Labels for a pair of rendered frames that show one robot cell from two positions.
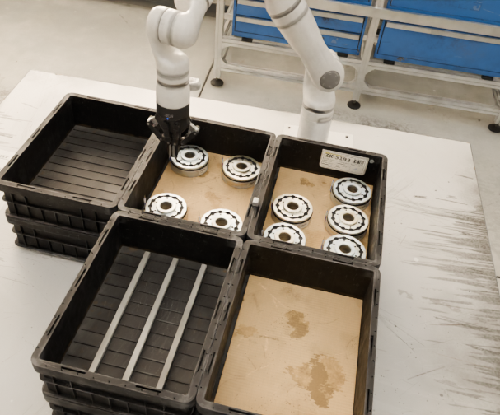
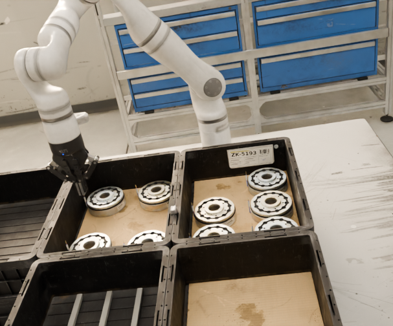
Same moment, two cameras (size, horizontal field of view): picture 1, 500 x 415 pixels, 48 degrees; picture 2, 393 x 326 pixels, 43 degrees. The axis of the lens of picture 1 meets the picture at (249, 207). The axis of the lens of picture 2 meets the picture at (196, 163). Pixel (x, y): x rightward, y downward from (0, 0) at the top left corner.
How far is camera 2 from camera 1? 0.25 m
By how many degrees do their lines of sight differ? 13
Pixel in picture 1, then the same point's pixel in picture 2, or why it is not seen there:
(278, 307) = (226, 306)
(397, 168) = (307, 156)
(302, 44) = (176, 61)
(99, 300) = not seen: outside the picture
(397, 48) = (278, 79)
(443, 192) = (357, 162)
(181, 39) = (49, 68)
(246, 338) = not seen: outside the picture
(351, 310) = (302, 285)
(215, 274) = (153, 294)
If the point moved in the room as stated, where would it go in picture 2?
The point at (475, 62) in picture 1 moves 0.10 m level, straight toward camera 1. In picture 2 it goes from (347, 68) to (347, 75)
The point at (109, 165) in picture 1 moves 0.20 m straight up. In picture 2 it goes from (30, 229) to (3, 167)
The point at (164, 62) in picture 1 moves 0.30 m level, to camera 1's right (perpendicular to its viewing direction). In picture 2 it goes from (42, 99) to (182, 72)
